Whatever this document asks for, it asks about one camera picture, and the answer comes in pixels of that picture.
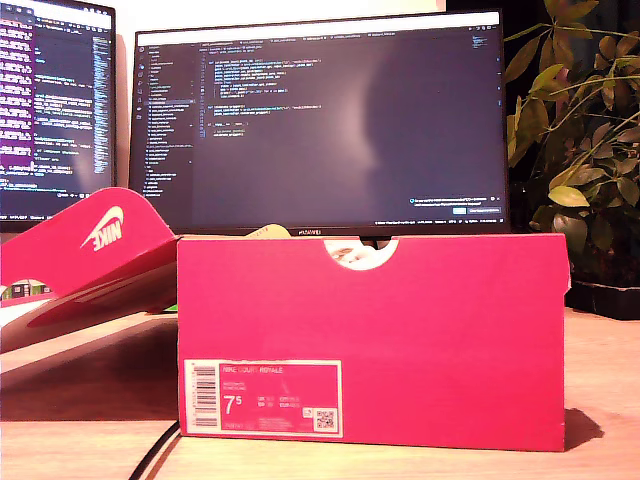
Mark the tan cardboard insert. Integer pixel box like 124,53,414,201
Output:
243,223,292,238

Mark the black cable on table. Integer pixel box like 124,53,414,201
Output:
129,419,181,480

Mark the red Nike shoebox with lid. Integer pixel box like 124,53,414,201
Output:
0,187,571,454

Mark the wide Huawei computer monitor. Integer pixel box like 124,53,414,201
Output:
128,10,511,237

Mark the green leafy potted plant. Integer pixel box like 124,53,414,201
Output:
503,0,640,264

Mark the white tissue paper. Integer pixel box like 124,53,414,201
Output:
324,238,396,272

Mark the black square plant tray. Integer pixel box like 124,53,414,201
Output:
564,278,640,321

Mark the computer monitor with purple terminal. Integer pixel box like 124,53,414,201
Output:
0,0,119,234

